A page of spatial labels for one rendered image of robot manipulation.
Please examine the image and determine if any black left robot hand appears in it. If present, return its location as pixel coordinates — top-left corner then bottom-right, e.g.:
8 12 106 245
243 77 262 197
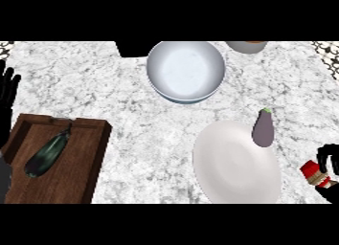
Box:
0 58 23 153

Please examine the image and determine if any red cupcake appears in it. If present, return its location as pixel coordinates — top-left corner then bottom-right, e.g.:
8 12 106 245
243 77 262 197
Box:
299 160 339 189

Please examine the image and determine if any white plate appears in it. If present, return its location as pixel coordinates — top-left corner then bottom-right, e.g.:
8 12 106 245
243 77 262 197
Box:
190 120 284 205

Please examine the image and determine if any white bowl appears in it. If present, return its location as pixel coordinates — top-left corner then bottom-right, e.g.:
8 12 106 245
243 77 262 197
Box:
146 40 227 105

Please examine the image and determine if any dark green cucumber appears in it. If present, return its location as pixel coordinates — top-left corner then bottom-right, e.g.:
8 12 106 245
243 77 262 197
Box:
23 122 73 179

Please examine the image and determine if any brown wooden cutting board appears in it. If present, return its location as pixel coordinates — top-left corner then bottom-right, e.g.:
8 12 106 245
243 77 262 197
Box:
0 112 115 205

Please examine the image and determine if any purple eggplant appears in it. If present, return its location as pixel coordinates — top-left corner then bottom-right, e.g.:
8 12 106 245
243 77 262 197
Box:
250 107 275 148

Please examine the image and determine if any grey pot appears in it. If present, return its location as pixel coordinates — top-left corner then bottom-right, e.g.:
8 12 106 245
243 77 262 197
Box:
222 40 270 55

